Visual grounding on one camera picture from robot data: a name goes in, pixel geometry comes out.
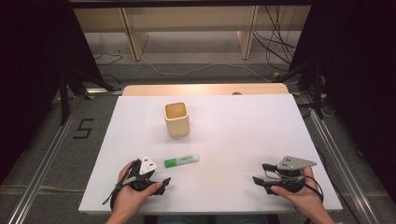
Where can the yellow tape marker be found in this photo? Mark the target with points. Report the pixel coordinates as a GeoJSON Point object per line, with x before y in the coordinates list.
{"type": "Point", "coordinates": [89, 97]}
{"type": "Point", "coordinates": [276, 75]}

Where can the beige square pen holder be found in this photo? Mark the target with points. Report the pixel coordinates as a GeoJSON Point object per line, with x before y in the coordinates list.
{"type": "Point", "coordinates": [176, 119]}

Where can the wooden table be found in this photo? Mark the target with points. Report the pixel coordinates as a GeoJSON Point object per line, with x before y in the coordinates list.
{"type": "Point", "coordinates": [193, 89]}

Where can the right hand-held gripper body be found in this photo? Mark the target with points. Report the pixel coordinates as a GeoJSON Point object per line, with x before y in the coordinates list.
{"type": "Point", "coordinates": [289, 174]}

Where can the black metal stand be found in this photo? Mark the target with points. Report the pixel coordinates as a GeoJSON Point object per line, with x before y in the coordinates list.
{"type": "Point", "coordinates": [73, 84]}
{"type": "Point", "coordinates": [311, 81]}

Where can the person's left hand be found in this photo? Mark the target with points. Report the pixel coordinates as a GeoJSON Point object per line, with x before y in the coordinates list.
{"type": "Point", "coordinates": [130, 197]}

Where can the black curtain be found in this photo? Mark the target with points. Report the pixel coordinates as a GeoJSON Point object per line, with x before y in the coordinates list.
{"type": "Point", "coordinates": [34, 62]}
{"type": "Point", "coordinates": [358, 77]}

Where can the aluminium floor rail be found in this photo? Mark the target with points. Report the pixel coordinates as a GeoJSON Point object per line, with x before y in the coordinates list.
{"type": "Point", "coordinates": [339, 168]}
{"type": "Point", "coordinates": [40, 174]}

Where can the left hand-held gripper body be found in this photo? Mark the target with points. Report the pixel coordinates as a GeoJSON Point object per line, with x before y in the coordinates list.
{"type": "Point", "coordinates": [146, 166]}

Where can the white board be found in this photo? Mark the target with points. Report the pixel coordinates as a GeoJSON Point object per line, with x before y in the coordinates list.
{"type": "Point", "coordinates": [236, 140]}

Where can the person's right hand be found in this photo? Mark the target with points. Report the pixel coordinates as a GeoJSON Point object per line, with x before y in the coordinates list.
{"type": "Point", "coordinates": [300, 197]}

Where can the wooden desk frame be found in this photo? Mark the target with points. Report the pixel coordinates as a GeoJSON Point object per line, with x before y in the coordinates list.
{"type": "Point", "coordinates": [186, 17]}

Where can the green highlighter pen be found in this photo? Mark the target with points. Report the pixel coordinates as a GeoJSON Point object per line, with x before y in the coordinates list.
{"type": "Point", "coordinates": [181, 160]}

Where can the short aluminium rail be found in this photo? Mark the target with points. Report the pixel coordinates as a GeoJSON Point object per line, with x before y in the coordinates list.
{"type": "Point", "coordinates": [104, 91]}

